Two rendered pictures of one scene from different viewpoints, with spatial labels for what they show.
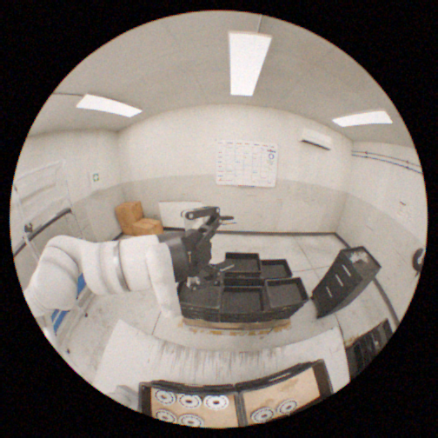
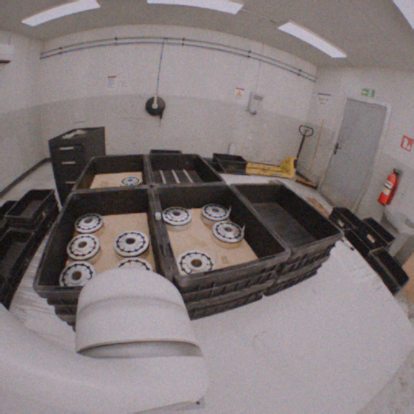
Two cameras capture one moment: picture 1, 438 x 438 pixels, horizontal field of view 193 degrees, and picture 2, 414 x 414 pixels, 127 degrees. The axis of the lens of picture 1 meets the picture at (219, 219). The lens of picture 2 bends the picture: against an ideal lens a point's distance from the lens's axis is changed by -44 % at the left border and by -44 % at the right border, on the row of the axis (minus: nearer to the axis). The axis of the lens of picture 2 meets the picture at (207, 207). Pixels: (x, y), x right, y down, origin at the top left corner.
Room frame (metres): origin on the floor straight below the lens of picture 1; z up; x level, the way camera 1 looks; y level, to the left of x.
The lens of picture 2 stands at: (-0.48, 0.50, 1.22)
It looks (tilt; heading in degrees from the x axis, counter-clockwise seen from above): 31 degrees down; 250
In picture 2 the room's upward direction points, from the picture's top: 9 degrees clockwise
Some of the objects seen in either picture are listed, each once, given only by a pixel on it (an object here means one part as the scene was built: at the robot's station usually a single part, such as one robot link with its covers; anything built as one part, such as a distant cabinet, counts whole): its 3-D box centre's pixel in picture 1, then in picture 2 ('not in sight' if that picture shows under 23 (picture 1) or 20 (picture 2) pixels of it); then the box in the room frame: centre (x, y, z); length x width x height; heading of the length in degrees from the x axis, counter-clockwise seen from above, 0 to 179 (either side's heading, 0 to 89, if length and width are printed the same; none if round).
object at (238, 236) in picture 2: not in sight; (228, 231); (-0.72, 0.09, 0.86); 0.10 x 0.10 x 0.01
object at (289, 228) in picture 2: not in sight; (281, 221); (-0.95, 0.07, 0.87); 0.40 x 0.30 x 0.11; 94
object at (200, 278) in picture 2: not in sight; (210, 218); (-0.65, 0.09, 0.92); 0.40 x 0.30 x 0.02; 94
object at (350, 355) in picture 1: (347, 363); not in sight; (-0.62, -1.27, 0.26); 0.40 x 0.30 x 0.23; 175
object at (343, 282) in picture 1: (343, 285); (81, 170); (0.36, -1.56, 0.45); 0.60 x 0.45 x 0.90; 85
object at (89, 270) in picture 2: (164, 396); (77, 277); (-0.28, 0.23, 0.86); 0.10 x 0.10 x 0.01
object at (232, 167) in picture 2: not in sight; (227, 173); (-1.46, -1.60, 0.37); 0.40 x 0.30 x 0.45; 175
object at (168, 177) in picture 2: not in sight; (179, 177); (-0.62, -0.31, 0.87); 0.40 x 0.30 x 0.11; 94
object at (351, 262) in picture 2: not in sight; (350, 258); (-1.41, 0.24, 0.70); 0.33 x 0.23 x 0.01; 85
